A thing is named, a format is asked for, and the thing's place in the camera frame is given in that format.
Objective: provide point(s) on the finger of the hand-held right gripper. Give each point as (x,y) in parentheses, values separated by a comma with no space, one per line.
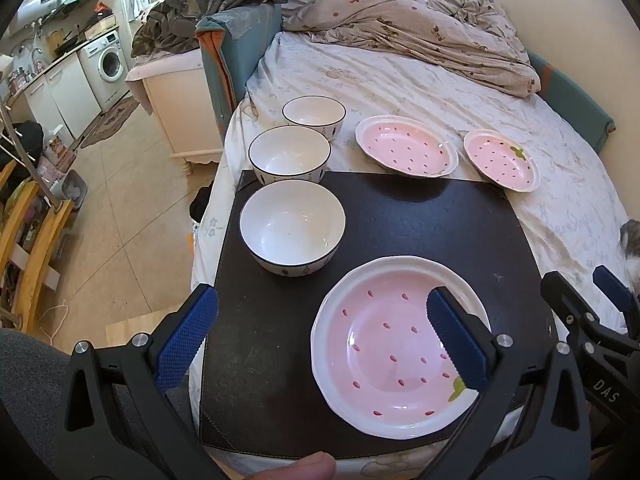
(612,287)
(562,295)

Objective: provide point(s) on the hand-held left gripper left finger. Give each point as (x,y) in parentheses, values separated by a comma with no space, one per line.
(187,340)

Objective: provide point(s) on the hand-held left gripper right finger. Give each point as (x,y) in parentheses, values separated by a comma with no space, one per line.
(457,345)

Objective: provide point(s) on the pink strawberry plate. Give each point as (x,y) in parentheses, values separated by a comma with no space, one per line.
(380,350)
(495,160)
(400,145)

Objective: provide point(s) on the white fish-print bowl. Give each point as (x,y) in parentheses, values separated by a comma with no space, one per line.
(290,225)
(312,110)
(287,155)

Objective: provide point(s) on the person's left hand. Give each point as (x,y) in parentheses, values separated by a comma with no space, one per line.
(295,470)

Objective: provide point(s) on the grey and white cat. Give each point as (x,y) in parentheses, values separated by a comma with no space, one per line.
(632,245)

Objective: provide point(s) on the black leather mat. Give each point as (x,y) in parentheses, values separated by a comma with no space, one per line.
(400,230)

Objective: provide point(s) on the black cloth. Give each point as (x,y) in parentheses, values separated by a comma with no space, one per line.
(201,202)

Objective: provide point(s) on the grey trousers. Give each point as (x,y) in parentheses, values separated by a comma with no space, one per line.
(30,385)

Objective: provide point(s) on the yellow wooden rack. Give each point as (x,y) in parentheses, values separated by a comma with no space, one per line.
(45,240)

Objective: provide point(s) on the grey plastic bin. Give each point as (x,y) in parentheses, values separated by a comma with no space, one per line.
(75,190)

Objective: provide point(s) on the printed cardboard box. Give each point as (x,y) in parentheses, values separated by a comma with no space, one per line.
(60,157)

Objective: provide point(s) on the white nightstand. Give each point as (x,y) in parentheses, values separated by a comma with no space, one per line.
(180,110)

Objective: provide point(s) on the brown floor rug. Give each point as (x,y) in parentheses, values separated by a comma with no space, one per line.
(112,120)

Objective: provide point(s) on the dark bag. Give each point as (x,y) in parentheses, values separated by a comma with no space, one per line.
(22,142)

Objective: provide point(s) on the white kitchen cabinet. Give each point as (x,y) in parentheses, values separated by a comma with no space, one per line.
(65,95)

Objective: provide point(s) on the white washing machine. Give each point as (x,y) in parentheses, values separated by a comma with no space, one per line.
(107,65)

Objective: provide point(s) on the beige printed quilt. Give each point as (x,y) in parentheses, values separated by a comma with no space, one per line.
(400,20)

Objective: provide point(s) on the camouflage jacket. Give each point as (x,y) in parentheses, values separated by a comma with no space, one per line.
(200,10)

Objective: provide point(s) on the white kitchen appliance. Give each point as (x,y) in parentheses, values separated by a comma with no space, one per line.
(40,2)

